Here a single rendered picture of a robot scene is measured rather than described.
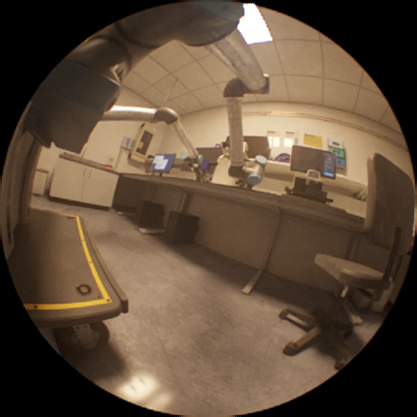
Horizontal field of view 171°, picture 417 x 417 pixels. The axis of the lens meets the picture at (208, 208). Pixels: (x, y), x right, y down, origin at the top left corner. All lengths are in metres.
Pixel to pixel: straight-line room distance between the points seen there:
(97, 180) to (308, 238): 3.14
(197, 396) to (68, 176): 2.65
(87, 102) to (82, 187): 2.38
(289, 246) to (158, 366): 1.60
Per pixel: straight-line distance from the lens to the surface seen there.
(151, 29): 0.31
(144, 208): 2.34
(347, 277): 0.64
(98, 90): 0.25
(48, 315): 0.32
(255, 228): 1.75
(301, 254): 1.75
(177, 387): 0.59
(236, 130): 0.84
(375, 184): 0.64
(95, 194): 2.63
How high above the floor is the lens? 0.56
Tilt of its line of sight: level
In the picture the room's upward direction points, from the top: 16 degrees clockwise
